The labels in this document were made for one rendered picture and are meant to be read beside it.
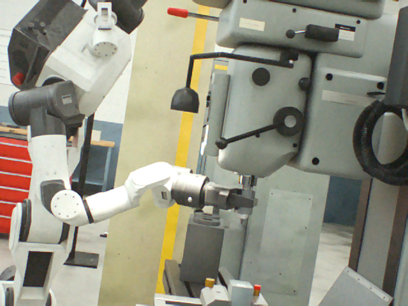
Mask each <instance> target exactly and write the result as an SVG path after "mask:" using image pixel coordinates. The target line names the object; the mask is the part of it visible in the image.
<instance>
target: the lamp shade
mask: <svg viewBox="0 0 408 306"><path fill-rule="evenodd" d="M199 105H200V102H199V97H198V93H197V92H196V91H195V90H194V89H192V88H191V87H181V88H179V89H177V90H176V91H175V93H174V95H173V97H172V99H171V105H170V110H178V111H182V112H190V113H198V109H199Z"/></svg>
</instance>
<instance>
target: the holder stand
mask: <svg viewBox="0 0 408 306"><path fill-rule="evenodd" d="M223 237H224V221H223V218H221V217H220V216H218V215H214V214H208V213H203V212H195V213H194V214H191V215H190V217H189V222H188V225H187V233H186V240H185V245H184V253H183V258H182V266H181V269H180V277H179V280H180V281H187V282H194V283H199V284H205V281H206V278H211V279H214V280H215V282H214V285H217V277H218V273H219V265H220V261H221V249H222V242H223Z"/></svg>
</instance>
